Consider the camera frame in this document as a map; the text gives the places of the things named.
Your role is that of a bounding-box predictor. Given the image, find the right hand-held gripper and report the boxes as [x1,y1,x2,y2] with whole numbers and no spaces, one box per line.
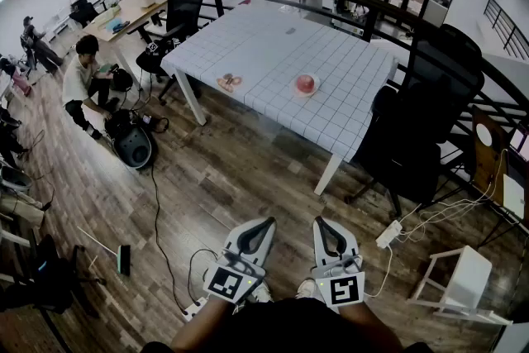
[310,217,367,308]

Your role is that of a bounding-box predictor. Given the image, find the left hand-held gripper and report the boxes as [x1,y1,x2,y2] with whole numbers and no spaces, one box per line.
[202,217,277,305]

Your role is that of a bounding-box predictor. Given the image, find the white plate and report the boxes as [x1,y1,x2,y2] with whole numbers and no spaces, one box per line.
[293,72,322,98]

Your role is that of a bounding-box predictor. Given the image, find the red apple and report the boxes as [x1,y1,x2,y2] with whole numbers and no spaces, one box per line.
[295,73,318,95]

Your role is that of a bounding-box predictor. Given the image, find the person's right forearm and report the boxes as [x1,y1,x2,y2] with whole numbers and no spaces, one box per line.
[338,300,404,353]

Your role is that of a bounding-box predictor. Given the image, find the person's left forearm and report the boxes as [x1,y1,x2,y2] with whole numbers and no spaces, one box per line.
[169,295,239,353]

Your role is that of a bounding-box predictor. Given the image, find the clear plate of donuts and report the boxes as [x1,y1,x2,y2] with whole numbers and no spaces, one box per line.
[216,72,245,94]

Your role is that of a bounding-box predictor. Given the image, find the person's left white shoe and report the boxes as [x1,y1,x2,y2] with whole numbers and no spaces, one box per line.
[247,280,274,303]

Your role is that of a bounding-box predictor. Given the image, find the person's white shoe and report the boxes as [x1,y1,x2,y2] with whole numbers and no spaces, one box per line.
[295,279,322,301]
[247,280,274,303]

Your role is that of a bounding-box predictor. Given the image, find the person's right white shoe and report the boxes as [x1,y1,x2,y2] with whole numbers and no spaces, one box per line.
[295,279,322,301]

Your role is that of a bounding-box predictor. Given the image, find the white power strip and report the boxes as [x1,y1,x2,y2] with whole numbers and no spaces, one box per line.
[374,219,404,249]

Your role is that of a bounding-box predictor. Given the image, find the person's black clothing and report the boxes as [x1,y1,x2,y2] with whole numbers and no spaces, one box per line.
[142,297,433,353]

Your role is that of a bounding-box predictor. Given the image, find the green head broom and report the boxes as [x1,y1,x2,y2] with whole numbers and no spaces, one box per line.
[77,225,132,277]

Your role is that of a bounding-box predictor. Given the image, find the white stool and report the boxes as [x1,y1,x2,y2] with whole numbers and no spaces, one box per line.
[407,246,513,327]

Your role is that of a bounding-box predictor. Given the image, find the white table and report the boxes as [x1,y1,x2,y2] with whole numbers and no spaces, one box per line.
[173,68,344,196]

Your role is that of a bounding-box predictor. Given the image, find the grey black round case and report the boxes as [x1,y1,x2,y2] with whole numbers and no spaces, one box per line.
[105,109,159,169]

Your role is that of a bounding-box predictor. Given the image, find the brown board with white circle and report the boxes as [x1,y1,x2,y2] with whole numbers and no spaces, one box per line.
[470,105,512,195]

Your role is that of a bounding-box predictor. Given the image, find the flat white box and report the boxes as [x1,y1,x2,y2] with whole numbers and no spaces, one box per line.
[502,173,527,220]

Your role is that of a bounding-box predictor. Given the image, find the white grid tablecloth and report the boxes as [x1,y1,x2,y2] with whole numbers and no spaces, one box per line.
[160,3,400,163]

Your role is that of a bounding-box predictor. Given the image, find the black bag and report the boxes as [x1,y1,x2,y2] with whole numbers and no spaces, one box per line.
[110,68,134,93]

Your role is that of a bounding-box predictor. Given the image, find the spare hand-held gripper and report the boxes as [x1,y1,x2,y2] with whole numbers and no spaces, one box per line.
[146,37,183,57]

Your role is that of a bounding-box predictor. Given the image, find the black mesh office chair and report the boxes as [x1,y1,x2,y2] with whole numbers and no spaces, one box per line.
[135,0,207,104]

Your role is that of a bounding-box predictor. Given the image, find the light wooden desk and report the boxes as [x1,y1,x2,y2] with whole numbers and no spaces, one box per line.
[82,0,169,83]

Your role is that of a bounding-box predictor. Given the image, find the black stair railing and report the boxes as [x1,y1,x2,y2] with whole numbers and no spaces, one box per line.
[483,0,529,61]

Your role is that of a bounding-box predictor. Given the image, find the white cable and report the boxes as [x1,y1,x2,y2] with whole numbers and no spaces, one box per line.
[363,246,394,298]

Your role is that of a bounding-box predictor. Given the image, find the black floor cable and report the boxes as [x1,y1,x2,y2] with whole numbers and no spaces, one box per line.
[148,163,187,313]

